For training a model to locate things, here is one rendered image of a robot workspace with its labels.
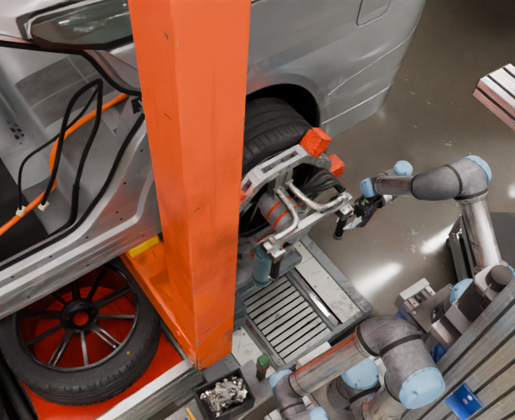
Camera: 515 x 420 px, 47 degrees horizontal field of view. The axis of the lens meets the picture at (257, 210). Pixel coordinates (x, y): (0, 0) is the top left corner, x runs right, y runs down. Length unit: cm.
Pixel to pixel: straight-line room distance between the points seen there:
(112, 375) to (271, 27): 146
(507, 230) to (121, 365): 203
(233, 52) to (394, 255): 244
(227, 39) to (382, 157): 279
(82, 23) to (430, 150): 271
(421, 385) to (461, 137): 276
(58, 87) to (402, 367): 182
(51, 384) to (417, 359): 151
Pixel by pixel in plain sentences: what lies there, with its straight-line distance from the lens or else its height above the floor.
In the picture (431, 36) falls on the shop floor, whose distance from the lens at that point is 476.
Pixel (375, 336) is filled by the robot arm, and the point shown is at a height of 142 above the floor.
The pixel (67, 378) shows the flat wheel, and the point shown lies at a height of 51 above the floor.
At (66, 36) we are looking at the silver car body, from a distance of 168.
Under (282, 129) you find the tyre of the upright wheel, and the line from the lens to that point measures 224.
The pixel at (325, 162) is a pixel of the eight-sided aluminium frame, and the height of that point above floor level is 99.
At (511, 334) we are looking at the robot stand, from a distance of 151.
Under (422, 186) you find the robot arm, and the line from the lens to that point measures 209.
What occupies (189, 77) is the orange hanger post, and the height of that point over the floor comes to 209.
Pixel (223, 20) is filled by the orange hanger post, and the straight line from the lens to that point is 105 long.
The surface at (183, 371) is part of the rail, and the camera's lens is 258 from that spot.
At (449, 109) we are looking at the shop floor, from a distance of 423.
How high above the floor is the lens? 283
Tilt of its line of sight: 56 degrees down
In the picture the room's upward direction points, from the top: 6 degrees clockwise
